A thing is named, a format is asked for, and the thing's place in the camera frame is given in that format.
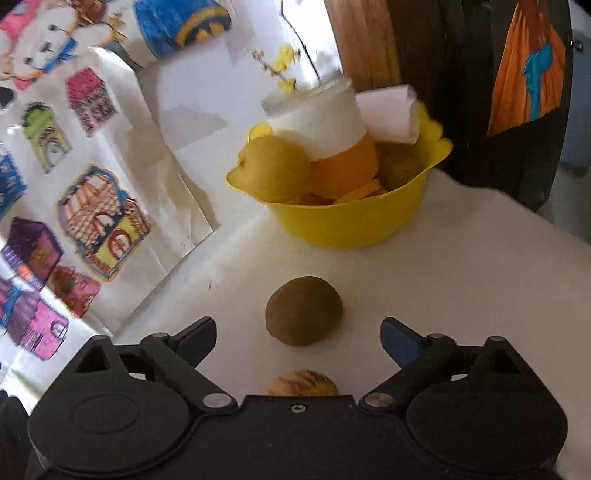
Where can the yellow plastic bowl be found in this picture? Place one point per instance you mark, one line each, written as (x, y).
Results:
(341, 221)

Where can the house drawings wall poster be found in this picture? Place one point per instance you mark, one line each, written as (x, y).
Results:
(106, 221)

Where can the white jar vase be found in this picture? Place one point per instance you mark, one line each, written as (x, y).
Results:
(323, 122)

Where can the white printed tablecloth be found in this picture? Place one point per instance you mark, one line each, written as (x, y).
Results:
(461, 277)

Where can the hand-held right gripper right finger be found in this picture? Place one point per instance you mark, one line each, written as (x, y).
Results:
(399, 344)

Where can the small striped pepino melon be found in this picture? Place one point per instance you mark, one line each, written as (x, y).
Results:
(302, 384)

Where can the kiwi in bowl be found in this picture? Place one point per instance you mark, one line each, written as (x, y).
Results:
(401, 170)

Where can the yellow flower sprig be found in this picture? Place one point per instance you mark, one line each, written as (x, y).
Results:
(282, 64)

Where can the brown kiwi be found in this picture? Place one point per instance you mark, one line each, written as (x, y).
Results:
(304, 310)

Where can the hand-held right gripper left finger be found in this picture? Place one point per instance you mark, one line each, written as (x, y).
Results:
(202, 338)

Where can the wooden pillar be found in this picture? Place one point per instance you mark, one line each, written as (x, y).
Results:
(364, 41)

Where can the white folded paper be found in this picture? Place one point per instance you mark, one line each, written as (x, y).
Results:
(392, 115)

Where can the blue house wall drawing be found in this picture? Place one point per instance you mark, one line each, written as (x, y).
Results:
(8, 182)

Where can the orange robed figure painting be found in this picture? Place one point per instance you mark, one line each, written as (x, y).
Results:
(528, 69)

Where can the blue building wall drawing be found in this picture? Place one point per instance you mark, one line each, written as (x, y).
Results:
(182, 21)

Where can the cartoon bear wall poster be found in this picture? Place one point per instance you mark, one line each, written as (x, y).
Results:
(44, 39)

